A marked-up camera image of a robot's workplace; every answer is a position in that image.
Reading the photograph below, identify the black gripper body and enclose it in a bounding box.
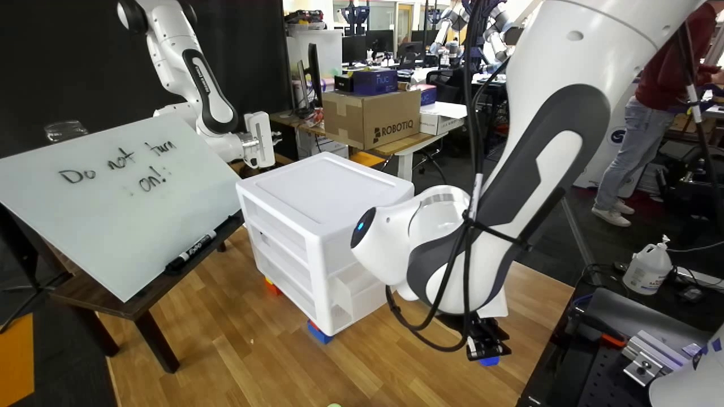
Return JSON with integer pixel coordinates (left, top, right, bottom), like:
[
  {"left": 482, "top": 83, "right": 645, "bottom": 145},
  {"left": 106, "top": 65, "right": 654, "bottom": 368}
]
[{"left": 461, "top": 314, "right": 513, "bottom": 362}]

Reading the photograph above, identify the translucent plastic drawer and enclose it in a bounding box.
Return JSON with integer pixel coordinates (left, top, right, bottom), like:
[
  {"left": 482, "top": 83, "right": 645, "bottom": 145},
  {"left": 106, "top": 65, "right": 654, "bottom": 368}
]
[{"left": 330, "top": 257, "right": 394, "bottom": 327}]

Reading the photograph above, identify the white plastic drawer cabinet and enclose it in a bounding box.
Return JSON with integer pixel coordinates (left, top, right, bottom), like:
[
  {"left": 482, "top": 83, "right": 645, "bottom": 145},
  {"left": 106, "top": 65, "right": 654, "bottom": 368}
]
[{"left": 235, "top": 152, "right": 416, "bottom": 339}]

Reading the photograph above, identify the black perforated mounting board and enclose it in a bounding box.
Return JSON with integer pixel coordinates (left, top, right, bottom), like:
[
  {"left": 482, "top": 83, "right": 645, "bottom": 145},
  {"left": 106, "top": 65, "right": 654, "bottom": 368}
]
[{"left": 517, "top": 331, "right": 659, "bottom": 407}]

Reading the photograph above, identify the black clamp with orange trigger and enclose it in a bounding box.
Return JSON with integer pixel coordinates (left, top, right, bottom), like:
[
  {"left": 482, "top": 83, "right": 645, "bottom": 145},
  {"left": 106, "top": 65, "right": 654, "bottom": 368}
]
[{"left": 573, "top": 318, "right": 628, "bottom": 352}]

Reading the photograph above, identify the dark flat equipment case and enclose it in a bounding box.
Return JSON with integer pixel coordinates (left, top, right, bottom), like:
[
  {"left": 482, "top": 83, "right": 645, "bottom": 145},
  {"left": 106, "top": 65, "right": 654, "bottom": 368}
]
[{"left": 584, "top": 284, "right": 710, "bottom": 352}]

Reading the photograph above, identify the blue block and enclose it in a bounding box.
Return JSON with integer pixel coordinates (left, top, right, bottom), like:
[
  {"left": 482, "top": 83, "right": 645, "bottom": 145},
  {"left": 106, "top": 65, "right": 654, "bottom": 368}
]
[{"left": 306, "top": 321, "right": 335, "bottom": 348}]

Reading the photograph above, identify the white plastic jug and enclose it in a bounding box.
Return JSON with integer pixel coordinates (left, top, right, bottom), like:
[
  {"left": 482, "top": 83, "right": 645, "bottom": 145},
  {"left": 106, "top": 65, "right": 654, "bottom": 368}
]
[{"left": 620, "top": 232, "right": 677, "bottom": 299}]

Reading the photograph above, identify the aluminium extrusion bar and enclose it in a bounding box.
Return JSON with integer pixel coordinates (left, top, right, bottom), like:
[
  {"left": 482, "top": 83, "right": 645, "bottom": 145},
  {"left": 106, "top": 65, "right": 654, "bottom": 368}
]
[{"left": 628, "top": 327, "right": 713, "bottom": 368}]

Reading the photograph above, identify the white panel with round logo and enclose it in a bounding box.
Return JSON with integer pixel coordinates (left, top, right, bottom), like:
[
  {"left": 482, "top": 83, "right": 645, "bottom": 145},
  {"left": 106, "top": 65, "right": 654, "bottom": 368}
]
[{"left": 580, "top": 110, "right": 631, "bottom": 191}]

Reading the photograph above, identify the person in red top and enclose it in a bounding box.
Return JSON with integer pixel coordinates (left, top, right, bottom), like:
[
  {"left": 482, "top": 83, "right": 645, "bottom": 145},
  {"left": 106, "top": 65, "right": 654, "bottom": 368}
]
[{"left": 591, "top": 2, "right": 724, "bottom": 229}]

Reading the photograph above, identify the large cardboard box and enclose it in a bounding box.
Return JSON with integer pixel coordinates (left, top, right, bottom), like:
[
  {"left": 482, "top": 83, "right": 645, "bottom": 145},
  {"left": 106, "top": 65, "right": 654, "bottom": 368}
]
[{"left": 322, "top": 88, "right": 425, "bottom": 152}]

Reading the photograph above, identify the dark blue box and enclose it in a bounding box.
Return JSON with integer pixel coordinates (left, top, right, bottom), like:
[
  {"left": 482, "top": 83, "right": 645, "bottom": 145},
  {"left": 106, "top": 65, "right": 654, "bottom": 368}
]
[{"left": 335, "top": 65, "right": 400, "bottom": 98}]

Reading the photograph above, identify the black whiteboard marker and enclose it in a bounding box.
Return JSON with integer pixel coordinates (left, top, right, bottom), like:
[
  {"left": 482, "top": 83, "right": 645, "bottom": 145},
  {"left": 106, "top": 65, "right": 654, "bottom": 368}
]
[{"left": 173, "top": 230, "right": 221, "bottom": 265}]

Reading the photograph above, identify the white background cabinet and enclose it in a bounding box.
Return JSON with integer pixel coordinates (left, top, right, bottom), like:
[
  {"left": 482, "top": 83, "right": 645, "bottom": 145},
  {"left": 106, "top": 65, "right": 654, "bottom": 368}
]
[{"left": 282, "top": 28, "right": 345, "bottom": 78}]

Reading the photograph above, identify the dark wooden easel stand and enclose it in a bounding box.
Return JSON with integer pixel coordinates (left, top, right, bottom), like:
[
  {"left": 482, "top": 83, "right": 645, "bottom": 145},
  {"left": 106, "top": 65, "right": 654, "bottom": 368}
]
[{"left": 43, "top": 213, "right": 250, "bottom": 378}]

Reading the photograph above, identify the whiteboard with handwriting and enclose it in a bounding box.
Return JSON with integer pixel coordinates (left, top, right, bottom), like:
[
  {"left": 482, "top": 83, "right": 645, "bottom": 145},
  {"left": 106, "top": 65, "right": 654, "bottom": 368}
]
[{"left": 0, "top": 110, "right": 245, "bottom": 305}]

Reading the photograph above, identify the orange panel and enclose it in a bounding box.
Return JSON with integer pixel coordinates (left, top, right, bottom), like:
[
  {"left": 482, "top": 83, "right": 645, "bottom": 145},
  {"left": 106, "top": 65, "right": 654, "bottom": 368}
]
[{"left": 0, "top": 314, "right": 38, "bottom": 407}]

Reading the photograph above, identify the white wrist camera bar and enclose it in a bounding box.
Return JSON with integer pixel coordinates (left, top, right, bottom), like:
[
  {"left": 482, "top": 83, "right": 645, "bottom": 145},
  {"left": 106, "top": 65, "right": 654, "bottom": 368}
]
[{"left": 485, "top": 289, "right": 513, "bottom": 321}]

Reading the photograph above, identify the small metal bracket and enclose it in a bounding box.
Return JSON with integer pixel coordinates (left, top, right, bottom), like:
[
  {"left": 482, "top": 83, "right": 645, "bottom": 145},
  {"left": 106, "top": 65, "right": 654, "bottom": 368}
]
[{"left": 623, "top": 352, "right": 667, "bottom": 390}]

